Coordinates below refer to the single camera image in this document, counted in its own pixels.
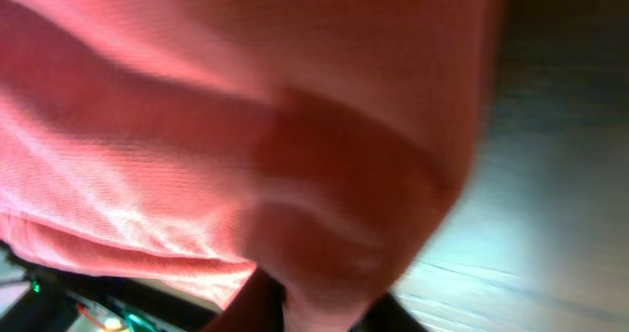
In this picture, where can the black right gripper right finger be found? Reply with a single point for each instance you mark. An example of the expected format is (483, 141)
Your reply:
(388, 315)

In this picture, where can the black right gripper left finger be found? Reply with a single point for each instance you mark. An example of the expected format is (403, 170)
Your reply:
(258, 307)

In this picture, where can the orange red t-shirt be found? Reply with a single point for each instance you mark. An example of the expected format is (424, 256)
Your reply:
(194, 141)

